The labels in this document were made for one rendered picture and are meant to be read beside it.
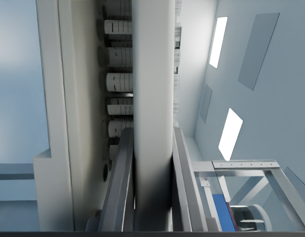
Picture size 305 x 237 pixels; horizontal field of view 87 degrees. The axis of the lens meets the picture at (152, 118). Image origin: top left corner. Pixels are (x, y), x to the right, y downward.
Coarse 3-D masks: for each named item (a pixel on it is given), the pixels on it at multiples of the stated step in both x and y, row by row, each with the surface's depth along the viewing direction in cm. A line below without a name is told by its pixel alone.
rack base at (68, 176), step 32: (64, 0) 7; (64, 32) 7; (96, 32) 11; (64, 64) 7; (96, 64) 11; (64, 96) 8; (96, 96) 11; (64, 128) 8; (96, 128) 11; (32, 160) 8; (64, 160) 8; (96, 160) 10; (64, 192) 8; (96, 192) 10; (64, 224) 8
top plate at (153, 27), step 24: (144, 0) 7; (168, 0) 7; (144, 24) 7; (168, 24) 7; (144, 48) 7; (168, 48) 7; (144, 72) 7; (168, 72) 8; (144, 96) 8; (168, 96) 8; (144, 120) 8; (168, 120) 8; (144, 144) 8; (168, 144) 8; (144, 168) 8; (168, 168) 8; (144, 192) 8; (168, 192) 8; (144, 216) 9; (168, 216) 9
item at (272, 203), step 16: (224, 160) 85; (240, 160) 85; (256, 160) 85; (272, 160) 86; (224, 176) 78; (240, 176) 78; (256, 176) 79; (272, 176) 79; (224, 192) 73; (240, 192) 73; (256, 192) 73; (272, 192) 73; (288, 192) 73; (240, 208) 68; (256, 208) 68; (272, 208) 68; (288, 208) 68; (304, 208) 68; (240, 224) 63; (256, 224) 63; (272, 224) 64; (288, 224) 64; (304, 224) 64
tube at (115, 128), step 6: (114, 120) 12; (120, 120) 12; (126, 120) 12; (132, 120) 12; (102, 126) 12; (108, 126) 12; (114, 126) 12; (120, 126) 12; (126, 126) 12; (132, 126) 12; (174, 126) 12; (102, 132) 12; (108, 132) 12; (114, 132) 12; (120, 132) 12
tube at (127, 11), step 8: (96, 0) 10; (104, 0) 10; (112, 0) 10; (120, 0) 10; (128, 0) 10; (176, 0) 11; (104, 8) 11; (112, 8) 11; (120, 8) 11; (128, 8) 11; (176, 8) 11; (176, 16) 12
